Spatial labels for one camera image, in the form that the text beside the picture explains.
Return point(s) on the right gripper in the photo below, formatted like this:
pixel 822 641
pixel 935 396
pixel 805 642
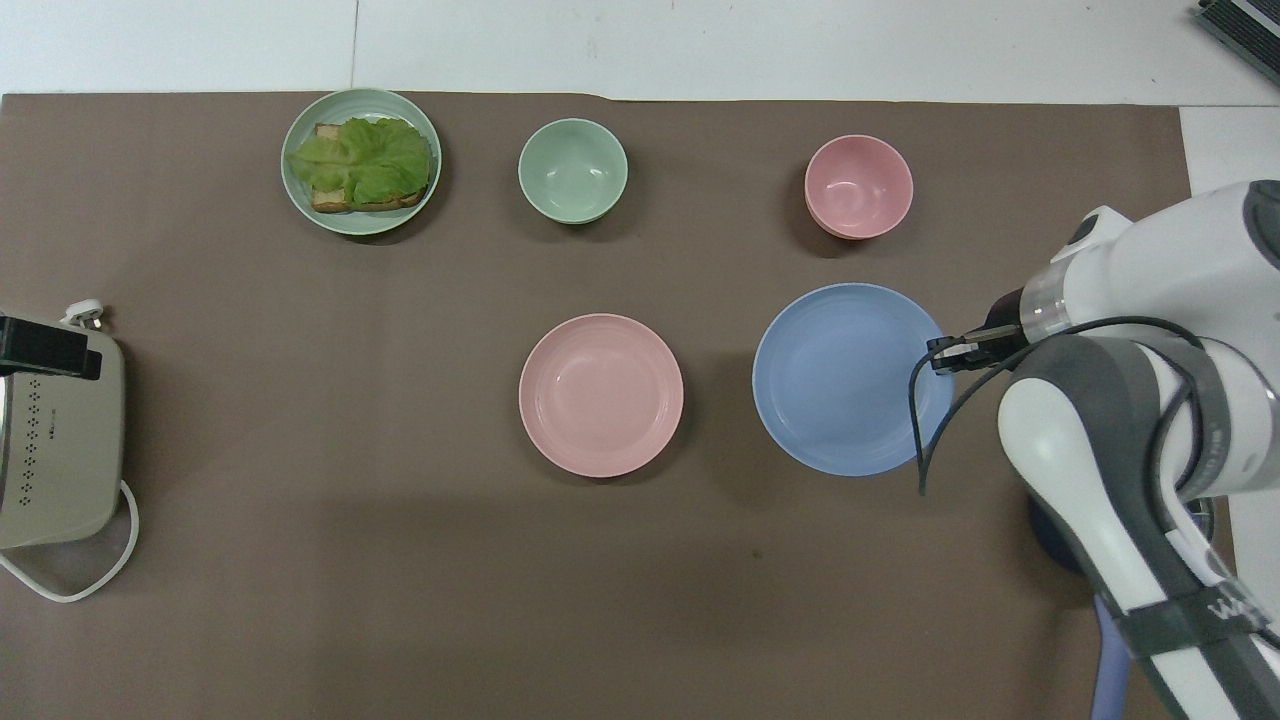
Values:
pixel 1003 318

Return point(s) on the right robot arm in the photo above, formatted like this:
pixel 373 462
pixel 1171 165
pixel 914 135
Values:
pixel 1100 450

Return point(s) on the blue plate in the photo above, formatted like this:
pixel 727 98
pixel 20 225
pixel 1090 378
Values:
pixel 840 380

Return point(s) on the pink bowl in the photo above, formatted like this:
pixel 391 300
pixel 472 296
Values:
pixel 858 185

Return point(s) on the lavender curved object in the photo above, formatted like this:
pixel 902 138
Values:
pixel 1110 660

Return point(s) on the grey ribbed device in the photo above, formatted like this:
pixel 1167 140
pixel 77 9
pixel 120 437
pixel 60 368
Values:
pixel 1245 22

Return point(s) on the pink plate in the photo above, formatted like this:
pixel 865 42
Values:
pixel 600 395

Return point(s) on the green bowl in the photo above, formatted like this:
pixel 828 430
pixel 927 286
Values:
pixel 572 172

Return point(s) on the green lettuce leaf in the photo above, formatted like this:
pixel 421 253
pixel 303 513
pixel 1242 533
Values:
pixel 370 155

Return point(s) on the toast slice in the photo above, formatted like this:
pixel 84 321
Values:
pixel 330 199

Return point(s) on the green plate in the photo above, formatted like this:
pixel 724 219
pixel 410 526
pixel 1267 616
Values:
pixel 300 205

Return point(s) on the beige appliance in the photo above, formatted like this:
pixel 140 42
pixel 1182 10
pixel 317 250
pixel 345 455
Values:
pixel 60 460

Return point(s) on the black stand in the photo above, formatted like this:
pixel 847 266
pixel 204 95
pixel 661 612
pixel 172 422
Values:
pixel 40 347

